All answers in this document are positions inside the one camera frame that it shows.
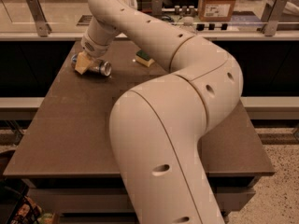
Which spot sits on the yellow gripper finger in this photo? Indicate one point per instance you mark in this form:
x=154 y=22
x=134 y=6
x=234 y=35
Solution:
x=84 y=62

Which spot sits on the brown cardboard box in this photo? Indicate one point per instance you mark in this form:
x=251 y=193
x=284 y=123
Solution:
x=215 y=10

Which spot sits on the left metal railing bracket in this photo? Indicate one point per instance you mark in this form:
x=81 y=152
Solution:
x=42 y=27

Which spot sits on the right metal railing bracket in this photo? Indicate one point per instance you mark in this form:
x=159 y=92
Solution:
x=271 y=16

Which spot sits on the colourful snack bag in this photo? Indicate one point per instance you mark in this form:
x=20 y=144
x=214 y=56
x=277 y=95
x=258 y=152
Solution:
x=31 y=213

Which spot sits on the middle metal railing bracket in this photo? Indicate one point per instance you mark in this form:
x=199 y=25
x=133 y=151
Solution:
x=156 y=7

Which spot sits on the glass railing panel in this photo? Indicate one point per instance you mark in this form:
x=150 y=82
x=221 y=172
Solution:
x=70 y=16

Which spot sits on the metal railing bracket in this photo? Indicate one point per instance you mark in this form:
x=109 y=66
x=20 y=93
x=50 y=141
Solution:
x=156 y=7
x=42 y=27
x=271 y=16

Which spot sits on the blue silver redbull can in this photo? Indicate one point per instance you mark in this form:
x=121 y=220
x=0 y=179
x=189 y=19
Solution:
x=102 y=67

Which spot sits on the grey table drawer base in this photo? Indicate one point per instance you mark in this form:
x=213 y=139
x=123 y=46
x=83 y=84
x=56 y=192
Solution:
x=107 y=197

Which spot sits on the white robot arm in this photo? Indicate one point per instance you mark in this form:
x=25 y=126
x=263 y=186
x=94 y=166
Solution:
x=155 y=127

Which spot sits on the green yellow sponge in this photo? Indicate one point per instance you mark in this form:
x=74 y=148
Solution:
x=143 y=58

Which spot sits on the clear plastic water bottle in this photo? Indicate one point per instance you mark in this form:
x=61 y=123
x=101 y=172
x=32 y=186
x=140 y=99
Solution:
x=188 y=24

